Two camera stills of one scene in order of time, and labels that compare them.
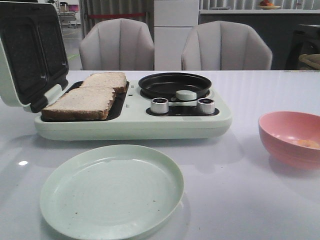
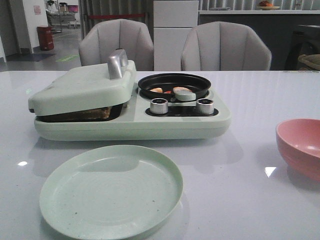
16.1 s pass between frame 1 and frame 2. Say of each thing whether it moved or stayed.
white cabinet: stayed
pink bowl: moved
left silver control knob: stayed
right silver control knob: stayed
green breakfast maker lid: moved
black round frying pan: stayed
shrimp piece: moved
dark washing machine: stayed
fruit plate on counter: stayed
